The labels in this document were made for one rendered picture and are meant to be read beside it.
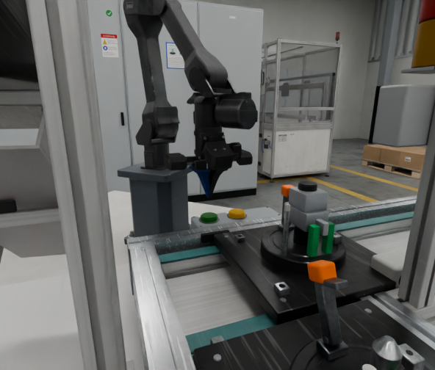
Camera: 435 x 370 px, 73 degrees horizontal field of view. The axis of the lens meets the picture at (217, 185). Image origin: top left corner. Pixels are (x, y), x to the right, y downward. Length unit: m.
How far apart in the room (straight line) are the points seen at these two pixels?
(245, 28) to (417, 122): 3.45
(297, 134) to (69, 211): 4.69
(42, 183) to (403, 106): 0.39
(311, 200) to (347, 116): 10.54
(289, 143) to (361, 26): 7.10
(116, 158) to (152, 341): 3.08
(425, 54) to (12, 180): 0.46
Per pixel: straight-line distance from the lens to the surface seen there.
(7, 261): 0.87
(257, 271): 0.47
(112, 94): 3.34
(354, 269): 0.52
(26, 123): 0.45
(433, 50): 0.43
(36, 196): 0.35
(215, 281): 0.54
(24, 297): 0.71
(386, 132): 0.41
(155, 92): 0.72
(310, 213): 0.48
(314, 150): 5.06
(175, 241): 0.59
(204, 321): 0.47
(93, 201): 0.17
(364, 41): 11.38
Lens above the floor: 1.22
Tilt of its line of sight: 16 degrees down
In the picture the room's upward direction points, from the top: straight up
